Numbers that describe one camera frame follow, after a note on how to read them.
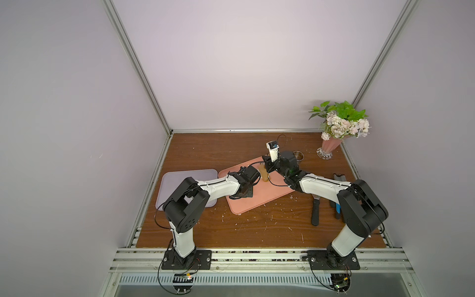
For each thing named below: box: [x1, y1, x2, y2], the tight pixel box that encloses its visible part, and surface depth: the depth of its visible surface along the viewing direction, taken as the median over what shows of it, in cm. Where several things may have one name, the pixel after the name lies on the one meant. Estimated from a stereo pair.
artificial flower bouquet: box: [308, 100, 372, 142], surface depth 86 cm
